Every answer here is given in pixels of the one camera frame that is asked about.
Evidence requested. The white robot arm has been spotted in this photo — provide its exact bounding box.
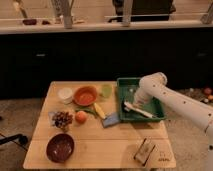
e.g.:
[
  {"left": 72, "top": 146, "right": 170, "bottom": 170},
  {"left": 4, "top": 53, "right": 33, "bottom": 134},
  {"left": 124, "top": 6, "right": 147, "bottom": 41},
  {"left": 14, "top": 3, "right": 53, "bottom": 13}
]
[{"left": 134, "top": 72, "right": 213, "bottom": 171}]

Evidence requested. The orange bowl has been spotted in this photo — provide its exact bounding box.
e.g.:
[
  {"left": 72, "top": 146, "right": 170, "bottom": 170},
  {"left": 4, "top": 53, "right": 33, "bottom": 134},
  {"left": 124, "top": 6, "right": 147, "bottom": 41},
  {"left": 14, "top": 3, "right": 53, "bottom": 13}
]
[{"left": 73, "top": 86, "right": 97, "bottom": 106}]

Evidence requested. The orange fruit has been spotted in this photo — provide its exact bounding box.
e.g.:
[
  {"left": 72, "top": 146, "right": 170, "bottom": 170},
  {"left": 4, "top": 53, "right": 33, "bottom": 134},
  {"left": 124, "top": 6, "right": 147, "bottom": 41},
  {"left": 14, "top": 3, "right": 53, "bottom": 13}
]
[{"left": 75, "top": 111, "right": 87, "bottom": 124}]

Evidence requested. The black office chair base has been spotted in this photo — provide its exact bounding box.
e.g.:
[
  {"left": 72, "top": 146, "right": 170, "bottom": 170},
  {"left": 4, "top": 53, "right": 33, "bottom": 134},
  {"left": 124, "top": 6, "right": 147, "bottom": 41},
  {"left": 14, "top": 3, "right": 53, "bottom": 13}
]
[{"left": 0, "top": 134, "right": 28, "bottom": 145}]

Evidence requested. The white cup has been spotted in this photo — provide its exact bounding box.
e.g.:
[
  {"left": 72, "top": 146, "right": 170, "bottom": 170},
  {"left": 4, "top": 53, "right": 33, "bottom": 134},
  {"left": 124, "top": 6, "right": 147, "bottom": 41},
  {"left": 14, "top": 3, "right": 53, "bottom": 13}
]
[{"left": 58, "top": 87, "right": 73, "bottom": 104}]

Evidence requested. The green pepper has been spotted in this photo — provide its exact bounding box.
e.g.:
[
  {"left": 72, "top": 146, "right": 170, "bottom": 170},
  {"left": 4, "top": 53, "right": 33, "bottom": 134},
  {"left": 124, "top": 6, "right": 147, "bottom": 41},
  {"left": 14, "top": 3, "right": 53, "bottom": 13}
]
[{"left": 75, "top": 107, "right": 97, "bottom": 117}]

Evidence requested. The wooden folding table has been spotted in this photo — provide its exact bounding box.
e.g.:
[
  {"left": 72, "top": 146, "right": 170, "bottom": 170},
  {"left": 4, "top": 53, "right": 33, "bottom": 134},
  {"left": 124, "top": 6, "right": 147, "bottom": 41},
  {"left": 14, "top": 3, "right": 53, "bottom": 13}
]
[{"left": 23, "top": 81, "right": 176, "bottom": 169}]

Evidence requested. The green plastic tray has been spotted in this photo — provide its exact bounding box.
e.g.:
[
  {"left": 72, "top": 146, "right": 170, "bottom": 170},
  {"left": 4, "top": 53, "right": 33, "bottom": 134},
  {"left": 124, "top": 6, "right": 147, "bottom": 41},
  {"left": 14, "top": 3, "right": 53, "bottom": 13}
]
[{"left": 117, "top": 77, "right": 166, "bottom": 122}]

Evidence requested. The dark dish on counter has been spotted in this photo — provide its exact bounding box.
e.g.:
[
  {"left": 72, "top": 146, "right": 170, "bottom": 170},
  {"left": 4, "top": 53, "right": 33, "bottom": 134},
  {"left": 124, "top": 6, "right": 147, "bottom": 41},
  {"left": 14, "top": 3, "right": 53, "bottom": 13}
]
[{"left": 23, "top": 19, "right": 37, "bottom": 25}]

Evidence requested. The blue sponge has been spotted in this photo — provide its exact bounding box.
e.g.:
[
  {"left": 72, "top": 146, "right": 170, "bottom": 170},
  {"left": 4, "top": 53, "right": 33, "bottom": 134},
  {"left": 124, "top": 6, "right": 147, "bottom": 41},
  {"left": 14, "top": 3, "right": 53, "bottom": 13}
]
[{"left": 102, "top": 113, "right": 120, "bottom": 128}]

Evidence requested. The light green cup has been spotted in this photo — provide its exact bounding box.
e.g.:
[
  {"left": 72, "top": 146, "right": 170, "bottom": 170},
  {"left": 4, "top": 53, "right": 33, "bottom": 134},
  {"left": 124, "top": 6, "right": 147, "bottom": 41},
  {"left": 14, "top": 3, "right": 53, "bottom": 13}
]
[{"left": 101, "top": 84, "right": 112, "bottom": 98}]

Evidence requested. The dark brown bowl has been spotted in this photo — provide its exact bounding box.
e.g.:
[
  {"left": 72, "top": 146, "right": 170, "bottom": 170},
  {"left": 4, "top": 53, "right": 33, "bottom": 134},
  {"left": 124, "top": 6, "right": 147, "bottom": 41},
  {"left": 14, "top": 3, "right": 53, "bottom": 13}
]
[{"left": 46, "top": 133, "right": 75, "bottom": 163}]

